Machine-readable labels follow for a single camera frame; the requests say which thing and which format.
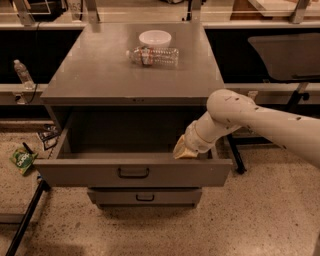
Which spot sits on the grey drawer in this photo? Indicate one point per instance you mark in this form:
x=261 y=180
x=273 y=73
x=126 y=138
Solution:
x=145 y=196
x=128 y=148

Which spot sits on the small upright water bottle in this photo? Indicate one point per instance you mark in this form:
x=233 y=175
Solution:
x=24 y=75

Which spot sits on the white bowl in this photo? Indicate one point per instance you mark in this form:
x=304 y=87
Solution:
x=155 y=38

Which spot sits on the grey bottom drawer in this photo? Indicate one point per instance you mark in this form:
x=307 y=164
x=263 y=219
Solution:
x=145 y=196

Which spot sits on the black table leg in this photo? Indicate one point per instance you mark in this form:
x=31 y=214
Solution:
x=240 y=166

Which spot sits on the clear plastic bottle lying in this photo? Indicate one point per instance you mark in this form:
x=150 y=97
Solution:
x=150 y=56

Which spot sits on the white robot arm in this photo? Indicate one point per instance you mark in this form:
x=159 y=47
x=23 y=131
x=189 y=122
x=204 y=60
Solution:
x=227 y=111

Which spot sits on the grey top drawer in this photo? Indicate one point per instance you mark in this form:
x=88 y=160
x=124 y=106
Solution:
x=128 y=148

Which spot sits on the grey metal drawer cabinet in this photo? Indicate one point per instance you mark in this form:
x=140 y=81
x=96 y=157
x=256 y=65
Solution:
x=98 y=75

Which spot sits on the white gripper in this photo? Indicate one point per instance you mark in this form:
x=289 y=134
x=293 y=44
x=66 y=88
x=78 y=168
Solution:
x=192 y=139

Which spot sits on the black white chip bag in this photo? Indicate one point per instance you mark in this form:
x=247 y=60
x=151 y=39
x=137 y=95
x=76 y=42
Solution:
x=48 y=136

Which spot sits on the green snack bag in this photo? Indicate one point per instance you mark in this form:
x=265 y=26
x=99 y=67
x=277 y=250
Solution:
x=23 y=160

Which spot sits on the black pole blue tape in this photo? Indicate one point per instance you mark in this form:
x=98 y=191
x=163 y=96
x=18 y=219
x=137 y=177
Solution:
x=23 y=220

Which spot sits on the grey chair seat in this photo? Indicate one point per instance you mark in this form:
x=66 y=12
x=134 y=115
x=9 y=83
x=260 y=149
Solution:
x=291 y=57

